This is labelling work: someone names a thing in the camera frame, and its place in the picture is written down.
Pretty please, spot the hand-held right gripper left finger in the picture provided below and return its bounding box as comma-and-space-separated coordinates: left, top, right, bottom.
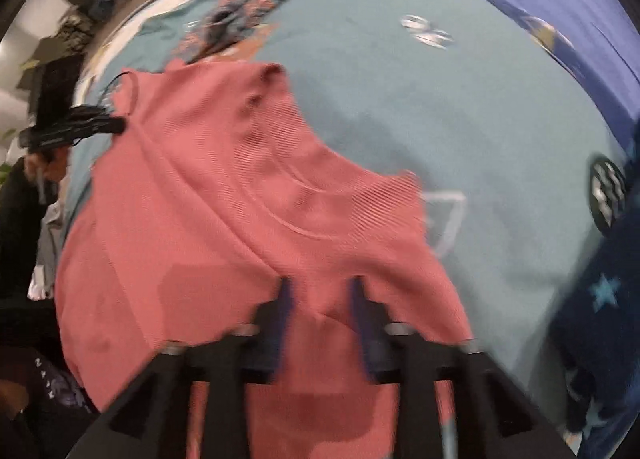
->
65, 276, 296, 459

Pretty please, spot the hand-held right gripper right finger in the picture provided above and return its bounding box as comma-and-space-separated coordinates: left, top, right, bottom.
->
350, 276, 581, 459

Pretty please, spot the teal printed blanket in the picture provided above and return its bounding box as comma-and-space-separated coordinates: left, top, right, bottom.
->
62, 0, 631, 445

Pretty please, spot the person's left hand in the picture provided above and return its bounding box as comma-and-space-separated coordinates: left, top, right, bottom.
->
30, 146, 72, 194

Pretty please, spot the grey cloth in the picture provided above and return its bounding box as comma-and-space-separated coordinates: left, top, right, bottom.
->
29, 199, 68, 301

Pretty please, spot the dark floral garment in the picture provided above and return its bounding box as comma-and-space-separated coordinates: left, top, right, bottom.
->
182, 0, 331, 64

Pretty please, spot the pink knit garment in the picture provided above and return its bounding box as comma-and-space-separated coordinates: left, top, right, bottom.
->
54, 63, 476, 459

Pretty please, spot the navy star-print garment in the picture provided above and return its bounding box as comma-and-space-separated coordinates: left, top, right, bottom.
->
547, 114, 640, 459

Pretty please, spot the dark printed cloth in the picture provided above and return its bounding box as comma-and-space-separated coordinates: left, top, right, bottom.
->
0, 339, 103, 459

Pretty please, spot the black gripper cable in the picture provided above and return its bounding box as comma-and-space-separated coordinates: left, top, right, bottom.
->
100, 71, 128, 114

